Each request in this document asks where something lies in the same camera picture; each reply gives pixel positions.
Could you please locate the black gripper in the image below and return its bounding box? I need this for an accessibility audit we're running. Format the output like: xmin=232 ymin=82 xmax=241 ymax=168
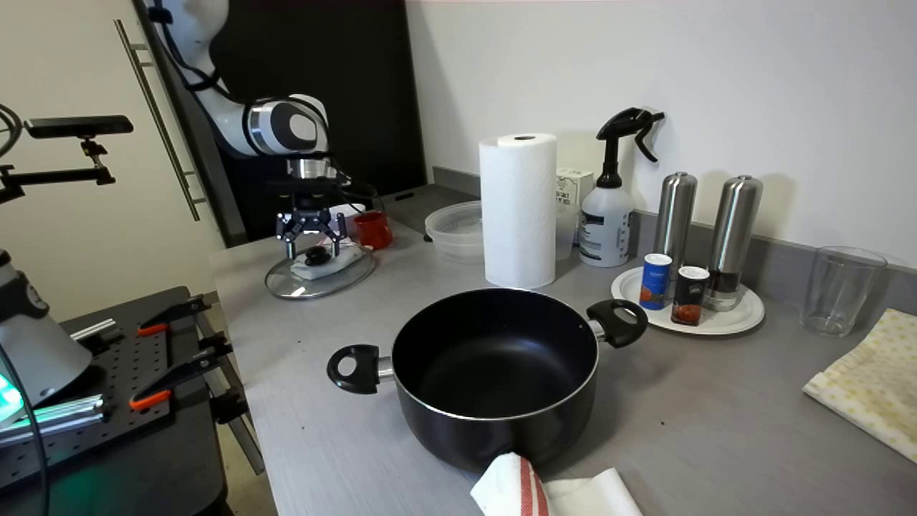
xmin=274 ymin=178 xmax=349 ymax=263

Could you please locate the glass lid with black knob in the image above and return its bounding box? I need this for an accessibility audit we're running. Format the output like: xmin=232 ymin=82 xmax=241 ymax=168
xmin=260 ymin=240 xmax=380 ymax=304

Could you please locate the black cooking pot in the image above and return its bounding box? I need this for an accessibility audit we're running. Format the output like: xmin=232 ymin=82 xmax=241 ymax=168
xmin=324 ymin=287 xmax=651 ymax=469

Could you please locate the clear drinking glass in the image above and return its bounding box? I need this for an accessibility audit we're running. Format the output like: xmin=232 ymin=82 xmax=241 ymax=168
xmin=801 ymin=243 xmax=889 ymax=339

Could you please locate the red cup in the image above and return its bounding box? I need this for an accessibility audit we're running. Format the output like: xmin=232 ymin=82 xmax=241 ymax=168
xmin=349 ymin=208 xmax=396 ymax=253

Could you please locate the clear round plastic container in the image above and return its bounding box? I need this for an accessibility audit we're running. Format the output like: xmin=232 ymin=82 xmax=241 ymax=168
xmin=420 ymin=197 xmax=488 ymax=266

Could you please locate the black refrigerator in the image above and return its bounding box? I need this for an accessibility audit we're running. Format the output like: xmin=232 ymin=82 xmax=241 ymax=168
xmin=125 ymin=0 xmax=430 ymax=250

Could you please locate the black clamp with orange tip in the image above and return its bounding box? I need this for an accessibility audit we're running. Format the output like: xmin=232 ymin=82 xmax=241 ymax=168
xmin=134 ymin=292 xmax=221 ymax=340
xmin=125 ymin=329 xmax=235 ymax=415

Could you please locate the white paper towel roll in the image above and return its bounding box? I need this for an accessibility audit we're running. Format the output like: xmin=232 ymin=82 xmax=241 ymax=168
xmin=475 ymin=128 xmax=561 ymax=292

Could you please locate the white patterned box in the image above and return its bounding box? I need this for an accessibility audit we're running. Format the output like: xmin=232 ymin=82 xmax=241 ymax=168
xmin=552 ymin=167 xmax=599 ymax=263

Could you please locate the black perforated robot table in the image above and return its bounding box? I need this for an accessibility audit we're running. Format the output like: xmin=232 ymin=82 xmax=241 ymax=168
xmin=0 ymin=284 xmax=265 ymax=516

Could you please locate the spray bottle with black trigger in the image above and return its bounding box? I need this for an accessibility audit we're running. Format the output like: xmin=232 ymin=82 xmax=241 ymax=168
xmin=573 ymin=107 xmax=667 ymax=269

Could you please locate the blue spice jar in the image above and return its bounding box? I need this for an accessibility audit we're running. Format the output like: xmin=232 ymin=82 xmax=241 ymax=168
xmin=635 ymin=250 xmax=677 ymax=313

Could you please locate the stainless steel grinder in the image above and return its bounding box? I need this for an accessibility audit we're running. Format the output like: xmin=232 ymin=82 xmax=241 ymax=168
xmin=651 ymin=168 xmax=698 ymax=269
xmin=708 ymin=173 xmax=765 ymax=309

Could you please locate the small white plate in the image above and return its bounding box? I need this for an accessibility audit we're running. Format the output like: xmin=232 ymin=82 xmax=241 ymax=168
xmin=608 ymin=263 xmax=768 ymax=339

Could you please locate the beige cloth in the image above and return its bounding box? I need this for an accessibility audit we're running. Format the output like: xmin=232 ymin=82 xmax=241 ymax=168
xmin=800 ymin=306 xmax=917 ymax=468

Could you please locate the steel door handle bar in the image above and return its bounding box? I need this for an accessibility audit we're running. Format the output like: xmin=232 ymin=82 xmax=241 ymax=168
xmin=112 ymin=18 xmax=212 ymax=223

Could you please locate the black stereo camera bar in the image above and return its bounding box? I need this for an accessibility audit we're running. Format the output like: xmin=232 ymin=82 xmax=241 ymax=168
xmin=23 ymin=112 xmax=138 ymax=144

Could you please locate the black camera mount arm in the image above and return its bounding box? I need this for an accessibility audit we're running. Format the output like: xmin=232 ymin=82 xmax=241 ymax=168
xmin=0 ymin=138 xmax=116 ymax=208

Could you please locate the aluminium rail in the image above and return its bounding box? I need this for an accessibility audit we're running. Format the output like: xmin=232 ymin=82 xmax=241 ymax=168
xmin=0 ymin=393 xmax=108 ymax=443

